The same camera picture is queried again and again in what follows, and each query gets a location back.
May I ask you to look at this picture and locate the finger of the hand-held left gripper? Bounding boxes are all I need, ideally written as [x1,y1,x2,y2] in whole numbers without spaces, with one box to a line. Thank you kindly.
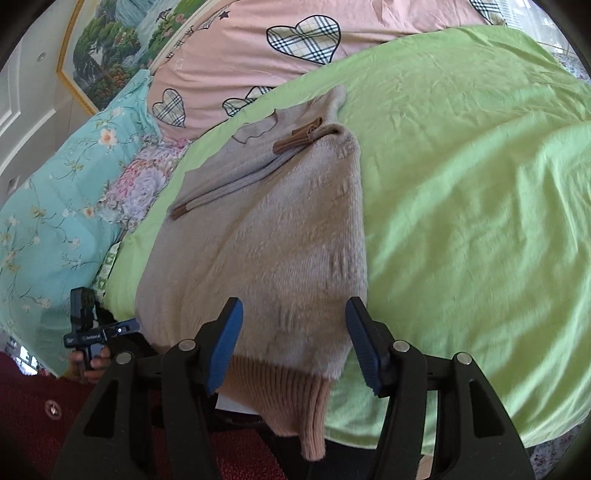
[104,318,139,343]

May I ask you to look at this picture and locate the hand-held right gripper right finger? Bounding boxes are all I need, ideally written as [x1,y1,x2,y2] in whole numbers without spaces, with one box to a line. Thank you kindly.
[345,296,539,480]

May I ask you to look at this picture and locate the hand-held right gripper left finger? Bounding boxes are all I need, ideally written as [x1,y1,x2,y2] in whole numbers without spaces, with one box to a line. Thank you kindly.
[51,296,244,480]

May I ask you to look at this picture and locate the beige knit sweater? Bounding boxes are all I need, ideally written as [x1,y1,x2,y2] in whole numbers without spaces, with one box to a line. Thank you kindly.
[135,84,369,462]

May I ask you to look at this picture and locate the person's left hand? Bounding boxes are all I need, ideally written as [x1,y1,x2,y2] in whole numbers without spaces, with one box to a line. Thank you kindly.
[68,345,114,381]

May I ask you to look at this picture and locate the green patterned cloth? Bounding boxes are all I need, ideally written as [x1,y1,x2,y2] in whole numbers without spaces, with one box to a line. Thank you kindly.
[90,240,123,301]

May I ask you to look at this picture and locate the dark red garment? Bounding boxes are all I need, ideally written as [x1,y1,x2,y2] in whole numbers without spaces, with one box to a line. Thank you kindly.
[0,351,287,480]

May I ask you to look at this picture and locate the teal floral quilt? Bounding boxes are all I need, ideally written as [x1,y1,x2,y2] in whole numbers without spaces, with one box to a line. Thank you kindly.
[0,69,162,377]

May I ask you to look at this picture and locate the ruffled floral pillow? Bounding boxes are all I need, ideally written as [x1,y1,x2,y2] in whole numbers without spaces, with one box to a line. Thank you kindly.
[99,134,192,232]

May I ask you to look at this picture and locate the light green bed sheet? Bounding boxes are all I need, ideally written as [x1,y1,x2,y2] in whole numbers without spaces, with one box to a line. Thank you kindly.
[102,25,591,455]

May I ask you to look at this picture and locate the white door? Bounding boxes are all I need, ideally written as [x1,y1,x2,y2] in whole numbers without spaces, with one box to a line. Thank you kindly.
[0,46,61,178]

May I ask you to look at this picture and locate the gold framed landscape painting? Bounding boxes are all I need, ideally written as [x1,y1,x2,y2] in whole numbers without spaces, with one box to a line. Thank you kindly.
[56,0,218,116]

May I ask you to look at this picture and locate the pink quilt with plaid hearts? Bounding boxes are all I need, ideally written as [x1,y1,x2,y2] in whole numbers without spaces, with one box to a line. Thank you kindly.
[147,0,509,141]

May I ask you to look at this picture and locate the bright window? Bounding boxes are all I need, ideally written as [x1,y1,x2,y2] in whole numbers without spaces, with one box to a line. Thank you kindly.
[496,0,568,56]

